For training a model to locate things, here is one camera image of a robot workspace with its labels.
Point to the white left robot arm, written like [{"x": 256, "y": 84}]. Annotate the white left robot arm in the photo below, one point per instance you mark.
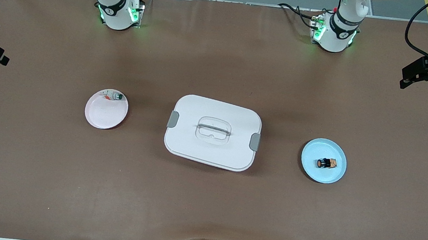
[{"x": 336, "y": 37}]

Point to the light blue round plate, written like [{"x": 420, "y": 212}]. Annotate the light blue round plate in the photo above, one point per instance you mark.
[{"x": 319, "y": 148}]

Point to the pink round plate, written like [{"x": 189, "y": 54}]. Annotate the pink round plate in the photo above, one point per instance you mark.
[{"x": 104, "y": 113}]

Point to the grey box latch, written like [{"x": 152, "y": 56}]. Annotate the grey box latch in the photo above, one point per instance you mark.
[
  {"x": 254, "y": 142},
  {"x": 173, "y": 119}
]

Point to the white lidded storage box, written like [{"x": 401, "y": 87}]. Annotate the white lidded storage box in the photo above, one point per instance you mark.
[{"x": 210, "y": 152}]

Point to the green push button switch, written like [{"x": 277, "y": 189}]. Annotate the green push button switch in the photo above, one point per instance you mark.
[{"x": 115, "y": 96}]

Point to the aluminium table edge rail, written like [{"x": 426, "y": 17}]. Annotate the aluminium table edge rail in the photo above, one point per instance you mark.
[{"x": 231, "y": 2}]

